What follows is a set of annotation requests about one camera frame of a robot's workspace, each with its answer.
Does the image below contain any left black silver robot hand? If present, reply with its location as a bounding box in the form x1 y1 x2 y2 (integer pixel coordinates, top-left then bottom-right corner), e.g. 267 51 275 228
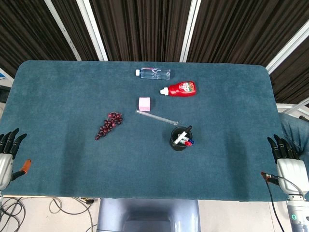
0 128 32 191

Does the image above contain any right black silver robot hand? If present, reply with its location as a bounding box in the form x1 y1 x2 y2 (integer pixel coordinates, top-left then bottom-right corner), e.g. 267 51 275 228
261 134 309 195

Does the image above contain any blue cap marker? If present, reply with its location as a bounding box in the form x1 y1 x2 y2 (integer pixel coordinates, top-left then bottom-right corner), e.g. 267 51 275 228
180 134 196 145

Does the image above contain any black cap marker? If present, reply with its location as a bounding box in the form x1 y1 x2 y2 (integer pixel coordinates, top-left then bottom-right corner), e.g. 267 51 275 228
174 125 193 145

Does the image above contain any black cup with markers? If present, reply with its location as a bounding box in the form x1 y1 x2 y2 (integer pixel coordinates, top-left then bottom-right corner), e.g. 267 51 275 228
169 126 194 152

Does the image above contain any person leg in jeans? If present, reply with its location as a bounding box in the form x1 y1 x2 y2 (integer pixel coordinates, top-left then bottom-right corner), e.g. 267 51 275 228
279 113 309 158

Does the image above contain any teal table cloth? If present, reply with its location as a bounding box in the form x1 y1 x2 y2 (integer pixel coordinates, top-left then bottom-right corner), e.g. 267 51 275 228
0 59 289 203

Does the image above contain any blue white board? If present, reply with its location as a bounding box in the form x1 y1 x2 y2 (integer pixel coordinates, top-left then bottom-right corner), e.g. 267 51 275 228
0 67 14 86

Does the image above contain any dark red grape bunch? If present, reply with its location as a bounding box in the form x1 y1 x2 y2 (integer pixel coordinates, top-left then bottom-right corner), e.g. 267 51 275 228
94 111 123 141

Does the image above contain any red ketchup squeeze bottle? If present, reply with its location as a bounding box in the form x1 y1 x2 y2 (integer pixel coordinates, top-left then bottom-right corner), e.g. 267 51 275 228
159 81 197 97

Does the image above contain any clear glass rod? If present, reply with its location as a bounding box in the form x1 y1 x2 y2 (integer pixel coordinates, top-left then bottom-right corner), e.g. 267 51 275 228
135 109 180 126

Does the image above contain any grey blue robot torso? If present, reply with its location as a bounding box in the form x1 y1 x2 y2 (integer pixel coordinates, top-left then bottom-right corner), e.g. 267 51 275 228
96 198 201 232

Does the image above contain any pale pink foam cube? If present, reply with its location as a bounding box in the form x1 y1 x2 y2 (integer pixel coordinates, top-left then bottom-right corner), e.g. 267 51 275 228
139 97 151 112

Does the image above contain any clear plastic water bottle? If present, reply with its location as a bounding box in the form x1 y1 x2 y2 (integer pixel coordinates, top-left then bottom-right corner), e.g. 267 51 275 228
135 67 171 80

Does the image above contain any dark brown pleated curtain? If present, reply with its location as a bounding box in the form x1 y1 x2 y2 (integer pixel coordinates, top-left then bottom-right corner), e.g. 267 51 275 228
0 0 309 104

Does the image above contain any grey cable at hand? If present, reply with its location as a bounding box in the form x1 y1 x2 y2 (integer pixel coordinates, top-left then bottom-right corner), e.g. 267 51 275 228
277 176 305 197

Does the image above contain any black cable at hand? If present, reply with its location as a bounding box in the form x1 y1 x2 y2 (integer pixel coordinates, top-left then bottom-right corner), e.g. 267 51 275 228
265 174 286 232

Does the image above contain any grey floor cable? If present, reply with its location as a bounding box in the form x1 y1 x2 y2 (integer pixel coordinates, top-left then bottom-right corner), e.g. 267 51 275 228
0 197 28 232
49 197 98 232

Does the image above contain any white frame rail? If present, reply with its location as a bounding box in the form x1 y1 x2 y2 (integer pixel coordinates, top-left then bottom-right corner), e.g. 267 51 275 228
276 100 309 116

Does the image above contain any white frame post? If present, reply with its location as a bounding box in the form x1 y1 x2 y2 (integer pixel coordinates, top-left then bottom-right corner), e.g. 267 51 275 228
76 0 109 62
265 20 309 74
179 0 202 63
44 0 82 61

